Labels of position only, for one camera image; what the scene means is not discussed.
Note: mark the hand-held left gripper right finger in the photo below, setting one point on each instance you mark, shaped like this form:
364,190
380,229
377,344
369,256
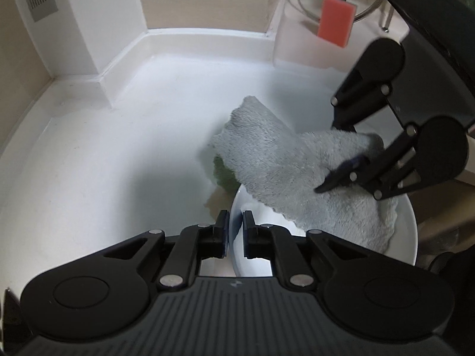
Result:
249,238

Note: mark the green scrap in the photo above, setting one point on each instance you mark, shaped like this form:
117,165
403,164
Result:
224,172

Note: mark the white bowl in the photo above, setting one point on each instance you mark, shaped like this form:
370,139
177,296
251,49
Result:
256,215

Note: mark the grey fluffy cloth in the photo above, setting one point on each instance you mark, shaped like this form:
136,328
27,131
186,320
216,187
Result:
289,163

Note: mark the pink sponge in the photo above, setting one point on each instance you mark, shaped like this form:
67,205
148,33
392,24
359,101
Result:
336,22

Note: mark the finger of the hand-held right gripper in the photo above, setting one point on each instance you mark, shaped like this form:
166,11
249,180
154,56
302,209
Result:
356,98
367,180

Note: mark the metal dish rack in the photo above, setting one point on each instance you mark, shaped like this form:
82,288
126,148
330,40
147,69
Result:
386,18

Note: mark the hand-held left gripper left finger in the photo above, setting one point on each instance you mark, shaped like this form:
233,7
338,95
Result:
223,237

